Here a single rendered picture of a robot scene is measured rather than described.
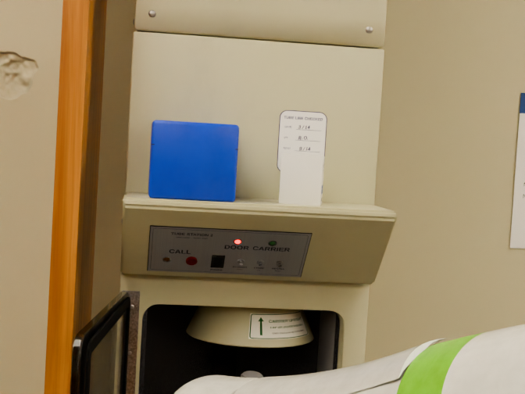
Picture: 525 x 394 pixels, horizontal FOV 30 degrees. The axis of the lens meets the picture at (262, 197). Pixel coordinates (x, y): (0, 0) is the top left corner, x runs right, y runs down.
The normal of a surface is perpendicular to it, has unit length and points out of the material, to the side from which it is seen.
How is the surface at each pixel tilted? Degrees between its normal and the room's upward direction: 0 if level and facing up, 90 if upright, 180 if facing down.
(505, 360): 52
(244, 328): 66
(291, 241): 135
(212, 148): 90
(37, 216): 90
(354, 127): 90
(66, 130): 90
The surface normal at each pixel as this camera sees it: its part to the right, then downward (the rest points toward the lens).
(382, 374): -0.74, -0.65
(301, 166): -0.09, 0.04
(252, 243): 0.04, 0.75
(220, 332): -0.43, -0.39
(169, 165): 0.12, 0.06
